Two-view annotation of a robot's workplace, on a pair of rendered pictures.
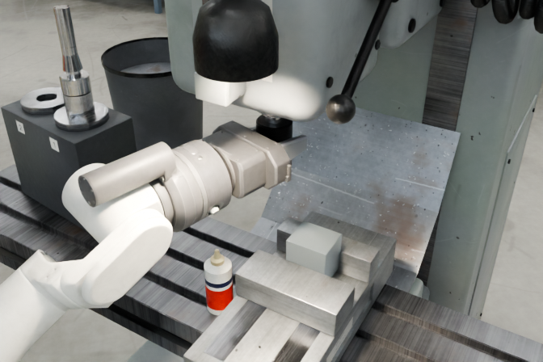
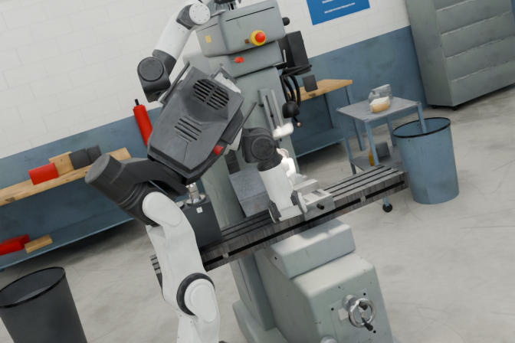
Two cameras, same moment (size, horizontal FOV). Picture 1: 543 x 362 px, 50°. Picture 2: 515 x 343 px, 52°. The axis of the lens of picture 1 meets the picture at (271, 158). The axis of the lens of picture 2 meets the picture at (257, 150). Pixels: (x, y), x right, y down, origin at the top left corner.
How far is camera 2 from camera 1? 1.95 m
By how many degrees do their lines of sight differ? 46
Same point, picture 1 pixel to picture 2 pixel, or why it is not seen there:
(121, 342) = not seen: outside the picture
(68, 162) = (208, 213)
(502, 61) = not seen: hidden behind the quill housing
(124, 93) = (34, 313)
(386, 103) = not seen: hidden behind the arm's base
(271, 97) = (284, 130)
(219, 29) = (293, 106)
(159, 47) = (15, 289)
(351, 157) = (259, 182)
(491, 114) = (288, 144)
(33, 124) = (185, 210)
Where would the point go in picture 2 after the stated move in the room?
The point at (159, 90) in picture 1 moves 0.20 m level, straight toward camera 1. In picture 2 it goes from (57, 296) to (78, 297)
